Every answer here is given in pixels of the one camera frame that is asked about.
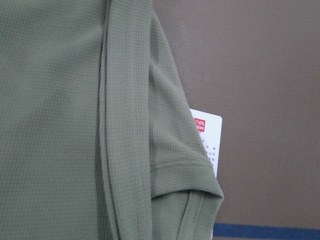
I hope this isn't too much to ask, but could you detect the olive green long-sleeve shirt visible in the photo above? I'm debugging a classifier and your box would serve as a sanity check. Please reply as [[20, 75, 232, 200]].
[[0, 0, 224, 240]]

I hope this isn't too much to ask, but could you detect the white red garment hang tag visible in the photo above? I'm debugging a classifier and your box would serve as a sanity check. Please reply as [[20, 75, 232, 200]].
[[190, 108, 223, 177]]

